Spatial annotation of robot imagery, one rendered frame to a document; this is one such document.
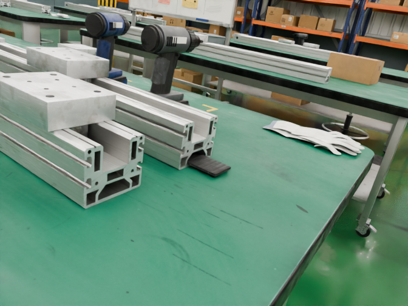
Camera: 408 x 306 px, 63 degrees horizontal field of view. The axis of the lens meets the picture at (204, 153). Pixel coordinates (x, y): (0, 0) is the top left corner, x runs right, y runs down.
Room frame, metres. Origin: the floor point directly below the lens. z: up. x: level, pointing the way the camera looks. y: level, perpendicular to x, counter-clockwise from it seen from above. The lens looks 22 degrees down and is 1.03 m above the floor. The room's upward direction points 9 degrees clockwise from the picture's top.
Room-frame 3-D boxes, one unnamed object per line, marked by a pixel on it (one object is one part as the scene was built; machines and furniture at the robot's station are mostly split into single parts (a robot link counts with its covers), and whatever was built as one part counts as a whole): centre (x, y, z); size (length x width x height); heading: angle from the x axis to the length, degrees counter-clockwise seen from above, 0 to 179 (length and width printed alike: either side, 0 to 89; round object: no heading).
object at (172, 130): (0.78, 0.35, 0.82); 0.80 x 0.10 x 0.09; 57
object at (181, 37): (0.83, 0.10, 0.89); 0.20 x 0.08 x 0.22; 148
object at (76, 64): (0.78, 0.35, 0.87); 0.16 x 0.11 x 0.07; 57
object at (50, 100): (0.49, 0.24, 0.87); 0.16 x 0.11 x 0.07; 57
